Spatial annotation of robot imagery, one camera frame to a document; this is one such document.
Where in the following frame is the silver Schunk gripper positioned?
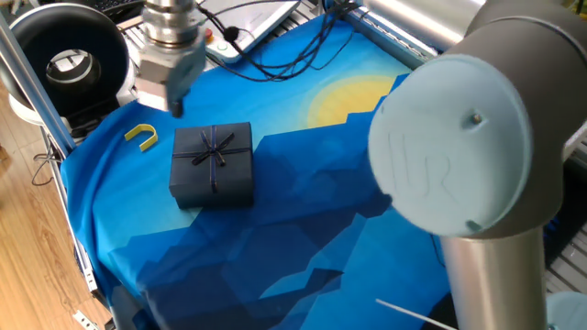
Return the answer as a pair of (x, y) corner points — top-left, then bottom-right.
(136, 48), (207, 119)

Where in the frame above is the yellow U-shaped piece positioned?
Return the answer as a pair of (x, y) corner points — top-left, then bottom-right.
(124, 123), (160, 153)

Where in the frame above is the white gripper adapter plate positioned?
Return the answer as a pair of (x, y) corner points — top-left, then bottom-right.
(139, 38), (206, 59)

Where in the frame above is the silver force torque sensor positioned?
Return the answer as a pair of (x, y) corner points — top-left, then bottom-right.
(140, 0), (206, 50)

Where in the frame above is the white teach pendant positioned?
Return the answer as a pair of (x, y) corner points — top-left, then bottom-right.
(201, 0), (303, 64)

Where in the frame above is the black keyboard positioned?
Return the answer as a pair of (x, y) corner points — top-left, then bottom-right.
(82, 0), (144, 15)

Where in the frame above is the black round container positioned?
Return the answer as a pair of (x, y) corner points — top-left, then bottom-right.
(8, 3), (134, 138)

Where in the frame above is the blue landscape print tablecloth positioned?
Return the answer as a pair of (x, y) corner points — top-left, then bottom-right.
(59, 16), (455, 330)

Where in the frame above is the black ridged foam mat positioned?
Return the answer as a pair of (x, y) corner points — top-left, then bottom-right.
(543, 159), (587, 267)

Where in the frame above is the light blue joint cap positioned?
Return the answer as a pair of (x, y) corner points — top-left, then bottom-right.
(545, 291), (587, 330)

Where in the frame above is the black sensor cable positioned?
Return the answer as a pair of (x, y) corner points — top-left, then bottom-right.
(196, 0), (363, 83)

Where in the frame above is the thin black floor cable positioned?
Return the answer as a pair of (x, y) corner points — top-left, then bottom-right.
(30, 137), (61, 187)

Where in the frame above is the aluminium frame beam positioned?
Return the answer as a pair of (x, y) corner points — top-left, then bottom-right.
(0, 17), (77, 157)

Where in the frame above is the grey rail with screws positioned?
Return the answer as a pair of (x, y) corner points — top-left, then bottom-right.
(343, 4), (439, 63)

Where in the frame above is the silver metal bracket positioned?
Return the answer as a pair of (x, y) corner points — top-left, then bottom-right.
(72, 310), (101, 330)

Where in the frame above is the white cable tie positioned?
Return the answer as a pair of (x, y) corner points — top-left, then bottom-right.
(374, 298), (460, 330)

